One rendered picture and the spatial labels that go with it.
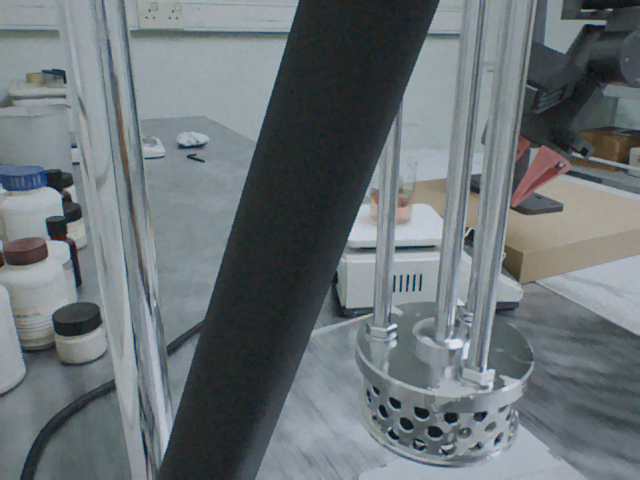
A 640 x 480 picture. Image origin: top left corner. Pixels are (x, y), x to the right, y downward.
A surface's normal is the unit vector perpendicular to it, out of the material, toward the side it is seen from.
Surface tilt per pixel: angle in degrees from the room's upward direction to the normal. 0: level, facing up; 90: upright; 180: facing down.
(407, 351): 0
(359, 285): 90
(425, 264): 90
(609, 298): 0
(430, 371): 0
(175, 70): 90
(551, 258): 90
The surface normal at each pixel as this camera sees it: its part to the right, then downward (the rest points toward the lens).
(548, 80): -0.59, -0.08
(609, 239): 0.45, 0.33
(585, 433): 0.01, -0.93
